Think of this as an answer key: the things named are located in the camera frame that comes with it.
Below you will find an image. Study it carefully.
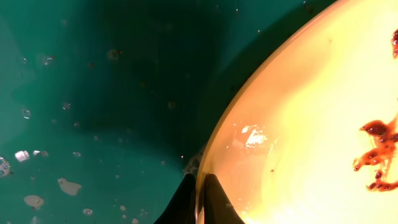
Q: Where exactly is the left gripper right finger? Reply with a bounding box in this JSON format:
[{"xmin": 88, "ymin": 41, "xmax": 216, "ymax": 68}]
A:
[{"xmin": 203, "ymin": 174, "xmax": 244, "ymax": 224}]

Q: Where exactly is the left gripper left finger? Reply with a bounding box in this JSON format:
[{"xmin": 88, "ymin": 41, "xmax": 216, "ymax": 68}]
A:
[{"xmin": 154, "ymin": 173, "xmax": 196, "ymax": 224}]

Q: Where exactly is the yellow-green plate with sauce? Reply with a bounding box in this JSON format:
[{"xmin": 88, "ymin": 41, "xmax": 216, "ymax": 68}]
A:
[{"xmin": 197, "ymin": 0, "xmax": 397, "ymax": 224}]

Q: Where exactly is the teal plastic serving tray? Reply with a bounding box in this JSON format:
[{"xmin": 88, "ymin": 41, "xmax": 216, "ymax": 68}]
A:
[{"xmin": 1, "ymin": 0, "xmax": 330, "ymax": 223}]

